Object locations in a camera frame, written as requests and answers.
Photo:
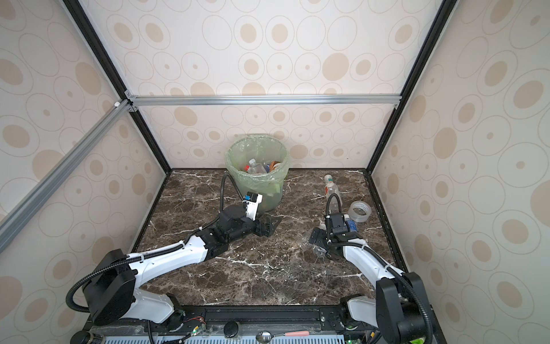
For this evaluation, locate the clear bottle blue cap right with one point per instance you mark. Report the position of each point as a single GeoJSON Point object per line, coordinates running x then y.
{"type": "Point", "coordinates": [351, 225]}

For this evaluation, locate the crushed clear bottle blue cap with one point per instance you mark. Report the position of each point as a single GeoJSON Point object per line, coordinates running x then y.
{"type": "Point", "coordinates": [313, 251]}

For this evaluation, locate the horizontal aluminium frame bar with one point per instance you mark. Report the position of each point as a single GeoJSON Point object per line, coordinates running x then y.
{"type": "Point", "coordinates": [257, 100]}

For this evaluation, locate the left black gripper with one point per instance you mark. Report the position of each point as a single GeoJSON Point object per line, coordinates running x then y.
{"type": "Point", "coordinates": [268, 230]}

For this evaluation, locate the metal spoon pink handle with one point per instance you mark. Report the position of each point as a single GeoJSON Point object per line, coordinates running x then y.
{"type": "Point", "coordinates": [266, 337]}

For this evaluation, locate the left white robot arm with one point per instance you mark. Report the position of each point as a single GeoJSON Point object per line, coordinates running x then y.
{"type": "Point", "coordinates": [113, 290]}

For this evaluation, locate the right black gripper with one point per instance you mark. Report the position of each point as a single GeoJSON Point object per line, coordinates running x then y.
{"type": "Point", "coordinates": [320, 239]}

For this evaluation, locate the clear bottle green white label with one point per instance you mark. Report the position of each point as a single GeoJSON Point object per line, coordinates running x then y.
{"type": "Point", "coordinates": [332, 194]}

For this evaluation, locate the clear adhesive tape roll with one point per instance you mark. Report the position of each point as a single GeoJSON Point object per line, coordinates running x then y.
{"type": "Point", "coordinates": [359, 211]}

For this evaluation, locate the left slanted aluminium bar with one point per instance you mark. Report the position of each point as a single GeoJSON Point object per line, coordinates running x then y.
{"type": "Point", "coordinates": [21, 215]}

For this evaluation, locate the brown tea bottle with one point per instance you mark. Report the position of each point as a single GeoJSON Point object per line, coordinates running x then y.
{"type": "Point", "coordinates": [274, 165]}

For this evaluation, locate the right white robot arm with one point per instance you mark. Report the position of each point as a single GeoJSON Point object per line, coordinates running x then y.
{"type": "Point", "coordinates": [400, 311]}

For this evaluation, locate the green packet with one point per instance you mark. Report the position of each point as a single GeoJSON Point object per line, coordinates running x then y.
{"type": "Point", "coordinates": [417, 340]}

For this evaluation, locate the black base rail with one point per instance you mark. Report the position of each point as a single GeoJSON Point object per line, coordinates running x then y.
{"type": "Point", "coordinates": [204, 324]}

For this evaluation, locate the green plastic bin liner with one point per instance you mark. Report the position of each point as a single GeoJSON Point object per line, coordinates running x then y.
{"type": "Point", "coordinates": [258, 180]}

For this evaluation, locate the black round knob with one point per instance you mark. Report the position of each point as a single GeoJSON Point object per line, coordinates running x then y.
{"type": "Point", "coordinates": [231, 329]}

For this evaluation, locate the grey mesh waste bin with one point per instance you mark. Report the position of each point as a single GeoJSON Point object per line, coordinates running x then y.
{"type": "Point", "coordinates": [260, 185]}

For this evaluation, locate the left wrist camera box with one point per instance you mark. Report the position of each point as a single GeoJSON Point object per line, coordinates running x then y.
{"type": "Point", "coordinates": [251, 204]}

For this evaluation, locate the clear square bottle white cap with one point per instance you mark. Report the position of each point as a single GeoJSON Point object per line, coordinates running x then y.
{"type": "Point", "coordinates": [256, 168]}

